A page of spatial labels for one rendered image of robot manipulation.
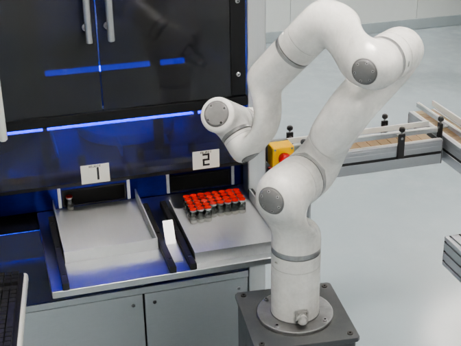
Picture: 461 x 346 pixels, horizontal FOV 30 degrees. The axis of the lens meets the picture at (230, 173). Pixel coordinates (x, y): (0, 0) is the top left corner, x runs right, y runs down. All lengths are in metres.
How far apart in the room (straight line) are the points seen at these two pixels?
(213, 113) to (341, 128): 0.32
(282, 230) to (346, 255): 2.21
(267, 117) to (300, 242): 0.30
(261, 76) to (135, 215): 0.86
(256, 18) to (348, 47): 0.85
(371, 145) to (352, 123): 1.16
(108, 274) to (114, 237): 0.20
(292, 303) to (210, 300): 0.82
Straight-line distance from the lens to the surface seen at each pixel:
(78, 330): 2.84
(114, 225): 2.58
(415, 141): 3.04
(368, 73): 1.70
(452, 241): 3.22
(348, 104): 1.83
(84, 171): 2.58
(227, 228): 2.52
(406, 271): 4.09
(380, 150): 2.98
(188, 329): 2.92
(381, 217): 4.55
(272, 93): 1.93
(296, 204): 1.91
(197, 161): 2.64
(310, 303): 2.11
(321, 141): 1.88
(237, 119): 2.00
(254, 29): 2.55
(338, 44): 1.77
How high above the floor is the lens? 2.07
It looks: 24 degrees down
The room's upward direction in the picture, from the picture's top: 1 degrees counter-clockwise
